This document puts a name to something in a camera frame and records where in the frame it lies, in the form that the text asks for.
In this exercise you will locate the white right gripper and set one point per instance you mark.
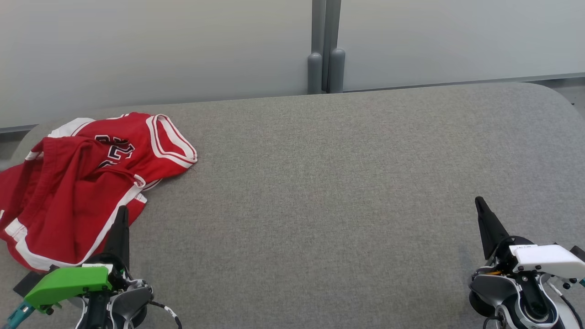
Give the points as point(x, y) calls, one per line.
point(548, 258)

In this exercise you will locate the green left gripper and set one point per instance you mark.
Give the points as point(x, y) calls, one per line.
point(68, 283)

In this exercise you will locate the red white-trimmed basketball shorts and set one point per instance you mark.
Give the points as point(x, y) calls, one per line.
point(59, 214)

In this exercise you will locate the red basketball jersey black numbers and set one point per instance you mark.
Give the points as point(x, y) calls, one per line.
point(169, 137)

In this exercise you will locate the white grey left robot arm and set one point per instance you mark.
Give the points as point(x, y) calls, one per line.
point(132, 301)

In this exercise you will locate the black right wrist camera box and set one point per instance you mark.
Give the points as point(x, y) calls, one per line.
point(578, 252)

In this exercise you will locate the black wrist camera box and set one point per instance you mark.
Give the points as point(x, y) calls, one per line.
point(27, 283)
point(578, 252)

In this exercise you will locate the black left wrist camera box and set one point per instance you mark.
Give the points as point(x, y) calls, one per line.
point(27, 283)

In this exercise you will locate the grey partition post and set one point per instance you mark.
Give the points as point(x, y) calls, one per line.
point(326, 36)

